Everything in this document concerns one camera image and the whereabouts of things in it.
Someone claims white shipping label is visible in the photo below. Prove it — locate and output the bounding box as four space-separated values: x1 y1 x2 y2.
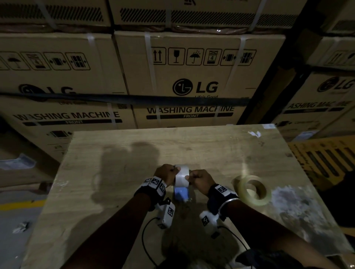
293 130 320 141

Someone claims clear plastic document pouch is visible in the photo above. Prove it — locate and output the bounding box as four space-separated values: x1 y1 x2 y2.
0 153 37 170

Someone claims black wrist strap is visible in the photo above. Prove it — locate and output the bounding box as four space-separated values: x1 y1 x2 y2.
206 183 240 215
134 177 168 212

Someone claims black left wrist strap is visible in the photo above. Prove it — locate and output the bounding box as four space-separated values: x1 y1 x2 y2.
134 177 168 212

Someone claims person's left hand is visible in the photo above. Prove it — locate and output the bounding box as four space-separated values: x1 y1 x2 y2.
153 164 178 192

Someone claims dark metal rack upright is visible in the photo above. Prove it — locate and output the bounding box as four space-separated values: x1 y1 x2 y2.
237 0 328 125

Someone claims silver bracelet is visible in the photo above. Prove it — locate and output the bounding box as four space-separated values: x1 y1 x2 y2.
219 197 240 215

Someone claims person's right hand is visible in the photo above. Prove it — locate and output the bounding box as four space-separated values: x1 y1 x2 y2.
188 169 217 197

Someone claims yellow black printed carton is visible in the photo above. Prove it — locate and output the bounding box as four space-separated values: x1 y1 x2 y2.
287 136 355 192

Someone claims clear tape roll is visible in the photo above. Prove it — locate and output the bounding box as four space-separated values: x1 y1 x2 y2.
232 174 272 207

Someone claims person's left forearm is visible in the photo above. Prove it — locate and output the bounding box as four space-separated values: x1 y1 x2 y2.
60 193 153 269

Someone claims black right wrist strap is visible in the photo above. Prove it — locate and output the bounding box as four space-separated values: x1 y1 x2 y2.
206 183 240 215

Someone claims plain brown cardboard box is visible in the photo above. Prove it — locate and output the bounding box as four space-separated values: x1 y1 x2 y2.
0 116 60 189

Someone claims person's right forearm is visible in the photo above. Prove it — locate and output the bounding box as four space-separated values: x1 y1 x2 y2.
224 201 342 269

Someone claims black right camera cable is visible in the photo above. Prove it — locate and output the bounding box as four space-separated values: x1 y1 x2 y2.
217 225 251 258

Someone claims black camera cable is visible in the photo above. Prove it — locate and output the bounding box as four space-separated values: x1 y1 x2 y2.
141 217 161 268
217 225 251 258

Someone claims black left camera cable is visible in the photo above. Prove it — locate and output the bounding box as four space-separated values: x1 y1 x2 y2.
141 217 161 268

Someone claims crumpled paper scrap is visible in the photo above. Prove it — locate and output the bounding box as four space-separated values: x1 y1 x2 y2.
12 221 31 234

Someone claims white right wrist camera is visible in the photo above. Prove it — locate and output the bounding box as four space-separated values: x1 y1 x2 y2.
199 210 222 239

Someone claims blue tape dispenser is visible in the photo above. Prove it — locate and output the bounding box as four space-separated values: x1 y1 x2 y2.
173 186 193 203

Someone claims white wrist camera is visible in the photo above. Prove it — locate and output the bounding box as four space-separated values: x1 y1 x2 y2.
199 210 222 239
155 197 176 229

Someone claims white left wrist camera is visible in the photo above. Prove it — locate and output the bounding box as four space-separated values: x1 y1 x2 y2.
155 197 176 229

